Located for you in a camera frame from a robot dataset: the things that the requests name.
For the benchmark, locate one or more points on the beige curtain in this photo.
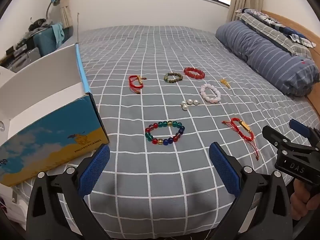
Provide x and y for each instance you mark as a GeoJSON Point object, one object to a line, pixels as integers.
{"type": "Point", "coordinates": [246, 0]}
{"type": "Point", "coordinates": [66, 12]}

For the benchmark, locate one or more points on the teal cloth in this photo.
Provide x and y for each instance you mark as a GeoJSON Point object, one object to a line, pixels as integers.
{"type": "Point", "coordinates": [58, 33]}

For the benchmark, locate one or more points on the blue and yellow cardboard box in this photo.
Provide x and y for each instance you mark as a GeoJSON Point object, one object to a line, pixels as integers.
{"type": "Point", "coordinates": [50, 135]}

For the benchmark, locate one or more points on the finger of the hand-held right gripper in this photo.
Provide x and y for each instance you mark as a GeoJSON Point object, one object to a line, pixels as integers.
{"type": "Point", "coordinates": [273, 136]}
{"type": "Point", "coordinates": [298, 127]}

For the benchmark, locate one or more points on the blue desk lamp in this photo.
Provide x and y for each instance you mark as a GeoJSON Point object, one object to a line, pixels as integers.
{"type": "Point", "coordinates": [54, 0]}

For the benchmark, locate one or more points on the dark clothes pile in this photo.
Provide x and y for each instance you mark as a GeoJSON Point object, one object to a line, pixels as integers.
{"type": "Point", "coordinates": [37, 25]}

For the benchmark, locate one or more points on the blue suitcase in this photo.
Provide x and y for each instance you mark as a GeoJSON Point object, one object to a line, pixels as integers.
{"type": "Point", "coordinates": [45, 42]}

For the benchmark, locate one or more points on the small gold pendant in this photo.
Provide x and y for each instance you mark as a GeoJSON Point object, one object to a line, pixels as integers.
{"type": "Point", "coordinates": [224, 82]}

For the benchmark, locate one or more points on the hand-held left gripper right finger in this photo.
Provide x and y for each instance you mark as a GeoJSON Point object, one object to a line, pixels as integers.
{"type": "Point", "coordinates": [222, 165]}

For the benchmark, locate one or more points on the patterned blue white quilt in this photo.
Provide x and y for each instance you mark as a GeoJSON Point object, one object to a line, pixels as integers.
{"type": "Point", "coordinates": [272, 20]}

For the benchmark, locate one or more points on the grey plaid pillow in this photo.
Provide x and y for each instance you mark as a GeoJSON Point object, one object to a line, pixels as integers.
{"type": "Point", "coordinates": [277, 36]}

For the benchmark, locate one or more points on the grey storage cabinet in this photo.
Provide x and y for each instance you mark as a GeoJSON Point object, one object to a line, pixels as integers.
{"type": "Point", "coordinates": [21, 55]}

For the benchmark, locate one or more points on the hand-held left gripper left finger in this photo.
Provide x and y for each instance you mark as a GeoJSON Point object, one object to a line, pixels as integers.
{"type": "Point", "coordinates": [96, 165]}

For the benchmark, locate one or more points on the blue striped bolster pillow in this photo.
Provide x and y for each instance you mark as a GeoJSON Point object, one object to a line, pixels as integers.
{"type": "Point", "coordinates": [262, 52]}

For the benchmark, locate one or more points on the person's right hand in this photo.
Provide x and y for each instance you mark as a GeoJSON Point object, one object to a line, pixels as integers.
{"type": "Point", "coordinates": [302, 192]}

